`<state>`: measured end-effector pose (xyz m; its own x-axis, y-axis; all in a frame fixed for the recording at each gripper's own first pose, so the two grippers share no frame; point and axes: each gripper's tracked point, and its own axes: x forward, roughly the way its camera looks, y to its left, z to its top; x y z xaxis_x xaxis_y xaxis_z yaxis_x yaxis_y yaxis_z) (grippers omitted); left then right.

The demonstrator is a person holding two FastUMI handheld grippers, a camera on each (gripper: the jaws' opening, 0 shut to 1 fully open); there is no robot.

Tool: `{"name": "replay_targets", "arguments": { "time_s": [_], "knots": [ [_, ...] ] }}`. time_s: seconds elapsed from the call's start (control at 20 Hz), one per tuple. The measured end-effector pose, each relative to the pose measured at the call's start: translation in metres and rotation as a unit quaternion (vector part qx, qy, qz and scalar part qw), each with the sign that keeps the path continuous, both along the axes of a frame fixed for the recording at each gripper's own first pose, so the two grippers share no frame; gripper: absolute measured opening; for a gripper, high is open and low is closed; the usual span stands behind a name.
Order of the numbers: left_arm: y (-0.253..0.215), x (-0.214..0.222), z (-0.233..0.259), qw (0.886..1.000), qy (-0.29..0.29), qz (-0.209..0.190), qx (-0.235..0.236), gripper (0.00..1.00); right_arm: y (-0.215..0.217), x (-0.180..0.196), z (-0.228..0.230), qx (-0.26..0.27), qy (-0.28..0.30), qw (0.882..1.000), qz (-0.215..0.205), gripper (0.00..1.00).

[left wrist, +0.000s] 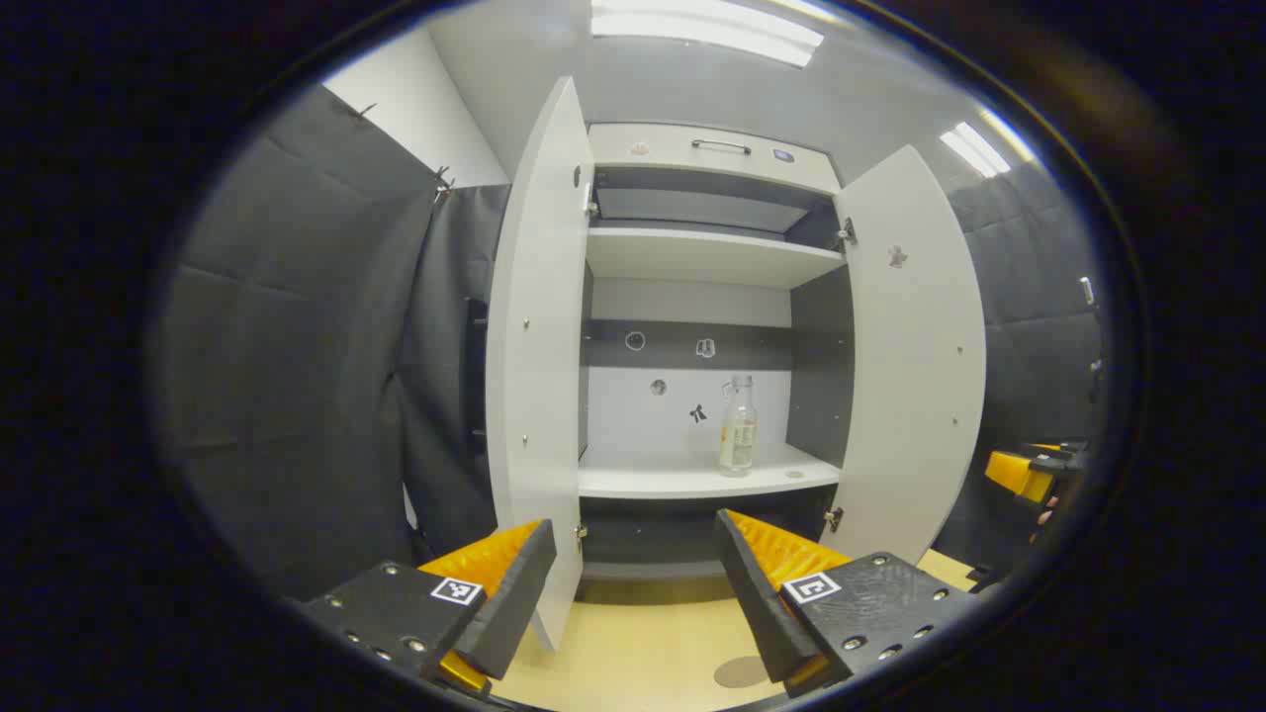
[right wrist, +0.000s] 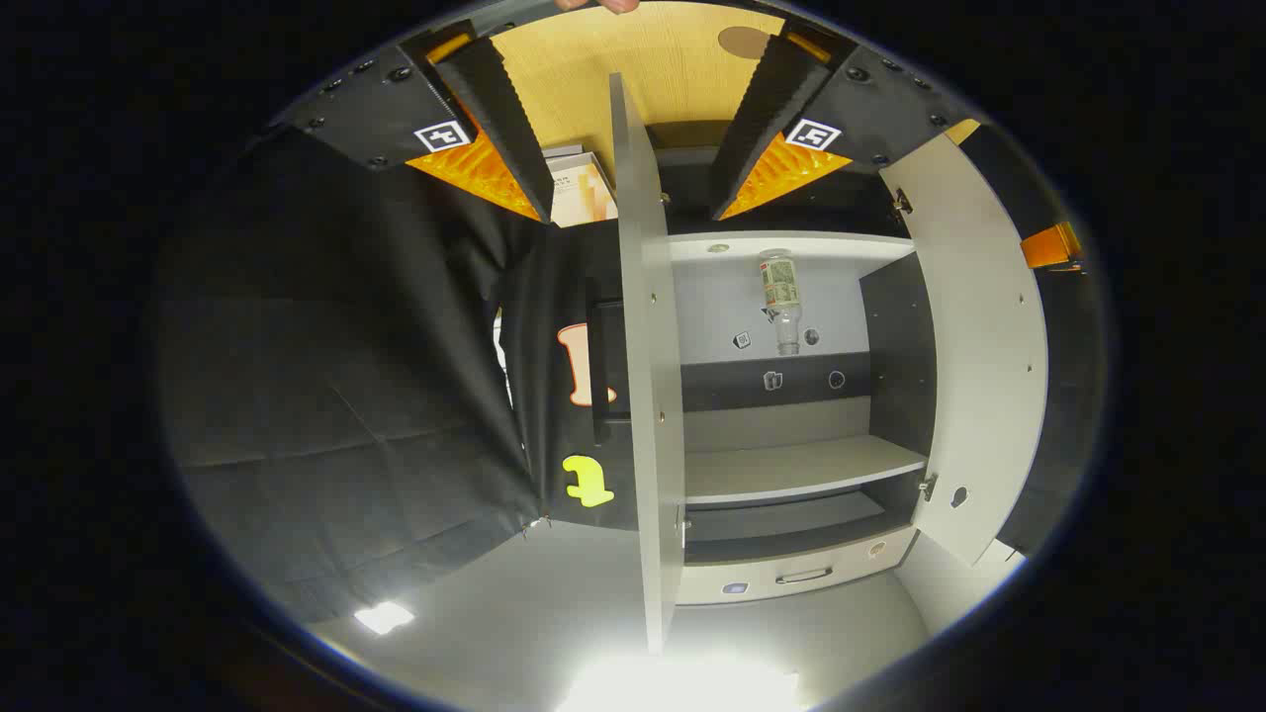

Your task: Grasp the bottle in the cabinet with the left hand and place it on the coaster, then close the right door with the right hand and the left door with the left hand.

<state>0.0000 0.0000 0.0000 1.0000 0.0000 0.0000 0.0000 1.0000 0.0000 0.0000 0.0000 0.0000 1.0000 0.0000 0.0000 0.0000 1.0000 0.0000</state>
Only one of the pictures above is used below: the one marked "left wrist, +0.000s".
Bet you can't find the black backdrop cloth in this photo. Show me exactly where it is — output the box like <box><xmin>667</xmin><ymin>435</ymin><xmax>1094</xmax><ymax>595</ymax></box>
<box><xmin>158</xmin><ymin>84</ymin><xmax>1109</xmax><ymax>599</ymax></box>

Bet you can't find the clear glass bottle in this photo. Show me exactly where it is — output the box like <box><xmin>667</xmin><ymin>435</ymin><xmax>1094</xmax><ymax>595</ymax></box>
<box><xmin>719</xmin><ymin>374</ymin><xmax>760</xmax><ymax>478</ymax></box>

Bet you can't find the white cabinet drawer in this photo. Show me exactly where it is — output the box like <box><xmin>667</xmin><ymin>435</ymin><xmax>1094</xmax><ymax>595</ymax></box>
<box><xmin>588</xmin><ymin>122</ymin><xmax>842</xmax><ymax>196</ymax></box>

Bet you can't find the ceiling light panel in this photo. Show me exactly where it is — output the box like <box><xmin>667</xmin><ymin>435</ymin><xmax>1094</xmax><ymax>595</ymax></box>
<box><xmin>590</xmin><ymin>0</ymin><xmax>825</xmax><ymax>68</ymax></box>
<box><xmin>938</xmin><ymin>109</ymin><xmax>1035</xmax><ymax>179</ymax></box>

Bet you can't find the white cabinet shelf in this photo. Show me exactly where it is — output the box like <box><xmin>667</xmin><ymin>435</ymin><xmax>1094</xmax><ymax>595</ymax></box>
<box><xmin>586</xmin><ymin>227</ymin><xmax>848</xmax><ymax>291</ymax></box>
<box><xmin>578</xmin><ymin>443</ymin><xmax>842</xmax><ymax>500</ymax></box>

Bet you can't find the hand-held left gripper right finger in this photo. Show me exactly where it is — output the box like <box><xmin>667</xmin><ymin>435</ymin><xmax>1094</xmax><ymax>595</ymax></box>
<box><xmin>714</xmin><ymin>508</ymin><xmax>980</xmax><ymax>698</ymax></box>

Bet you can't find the white cabinet door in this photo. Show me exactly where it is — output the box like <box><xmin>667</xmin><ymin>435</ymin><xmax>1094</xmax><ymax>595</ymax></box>
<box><xmin>819</xmin><ymin>144</ymin><xmax>988</xmax><ymax>567</ymax></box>
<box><xmin>485</xmin><ymin>76</ymin><xmax>596</xmax><ymax>654</ymax></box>

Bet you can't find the round brown coaster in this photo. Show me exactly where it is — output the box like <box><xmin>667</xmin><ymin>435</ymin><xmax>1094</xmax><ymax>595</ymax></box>
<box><xmin>714</xmin><ymin>656</ymin><xmax>772</xmax><ymax>689</ymax></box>

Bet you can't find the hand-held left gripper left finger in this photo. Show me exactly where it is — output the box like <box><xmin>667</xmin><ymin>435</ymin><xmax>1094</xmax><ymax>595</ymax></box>
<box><xmin>297</xmin><ymin>518</ymin><xmax>558</xmax><ymax>698</ymax></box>

